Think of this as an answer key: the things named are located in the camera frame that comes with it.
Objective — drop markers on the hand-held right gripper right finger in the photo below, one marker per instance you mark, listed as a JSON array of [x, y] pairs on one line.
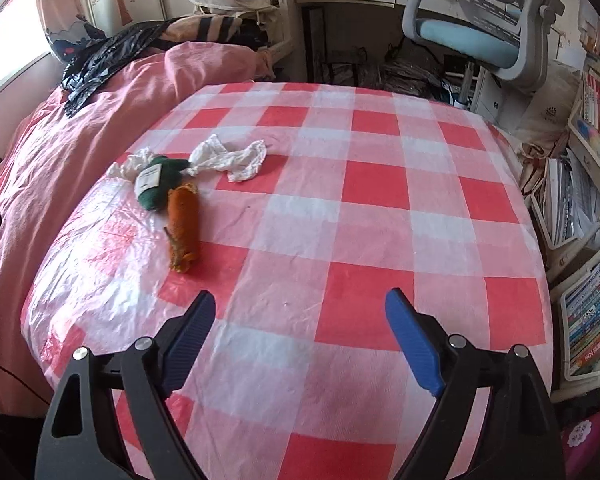
[[412, 340]]

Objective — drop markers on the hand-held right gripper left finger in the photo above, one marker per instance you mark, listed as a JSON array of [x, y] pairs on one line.
[[190, 340]]

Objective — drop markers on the orange knitted carrot toy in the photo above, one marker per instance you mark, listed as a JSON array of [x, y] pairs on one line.
[[182, 225]]

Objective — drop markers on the large white tissue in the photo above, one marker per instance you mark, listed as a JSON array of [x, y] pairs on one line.
[[235, 162]]

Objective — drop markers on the red white checkered tablecloth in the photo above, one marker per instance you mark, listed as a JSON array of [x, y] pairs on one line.
[[370, 220]]

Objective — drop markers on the white bookshelf rack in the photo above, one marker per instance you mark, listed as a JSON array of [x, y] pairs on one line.
[[560, 260]]

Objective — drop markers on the row of colourful books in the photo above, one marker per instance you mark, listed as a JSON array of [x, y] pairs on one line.
[[592, 320]]

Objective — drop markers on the pink bag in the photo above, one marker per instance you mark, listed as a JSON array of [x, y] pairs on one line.
[[595, 440]]

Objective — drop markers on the tote bag red print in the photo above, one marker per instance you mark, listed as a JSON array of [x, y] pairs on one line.
[[532, 167]]

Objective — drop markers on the stack of magazines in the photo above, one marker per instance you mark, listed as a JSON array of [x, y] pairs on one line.
[[570, 200]]

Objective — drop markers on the pink duvet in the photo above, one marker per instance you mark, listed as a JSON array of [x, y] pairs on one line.
[[45, 160]]

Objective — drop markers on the white drawer cabinet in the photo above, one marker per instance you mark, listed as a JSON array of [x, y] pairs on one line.
[[492, 100]]

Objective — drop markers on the pile of plastic-wrapped bundles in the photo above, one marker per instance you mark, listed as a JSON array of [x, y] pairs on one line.
[[405, 75]]

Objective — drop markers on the cream tote bag tree print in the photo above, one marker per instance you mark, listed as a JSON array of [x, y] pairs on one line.
[[550, 110]]

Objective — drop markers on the row of upright books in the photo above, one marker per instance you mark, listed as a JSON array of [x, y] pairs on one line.
[[597, 110]]

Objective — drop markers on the black shiny jacket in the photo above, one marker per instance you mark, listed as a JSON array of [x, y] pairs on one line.
[[105, 55]]

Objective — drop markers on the grey blue office chair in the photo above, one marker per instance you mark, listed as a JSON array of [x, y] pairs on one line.
[[460, 40]]

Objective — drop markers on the dark framed board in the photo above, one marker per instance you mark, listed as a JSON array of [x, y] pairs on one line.
[[315, 45]]

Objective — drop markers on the dark folded clothing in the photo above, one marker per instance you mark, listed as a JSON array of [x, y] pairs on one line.
[[250, 35]]

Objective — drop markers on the beige dark striped cloth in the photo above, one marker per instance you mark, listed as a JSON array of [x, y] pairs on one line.
[[205, 27]]

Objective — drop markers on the pink curtain blue print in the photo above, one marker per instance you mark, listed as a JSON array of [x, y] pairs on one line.
[[72, 40]]

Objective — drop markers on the cream canvas bag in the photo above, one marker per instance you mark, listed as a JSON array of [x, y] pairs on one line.
[[220, 2]]

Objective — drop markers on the window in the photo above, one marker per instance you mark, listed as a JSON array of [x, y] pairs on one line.
[[5, 50]]

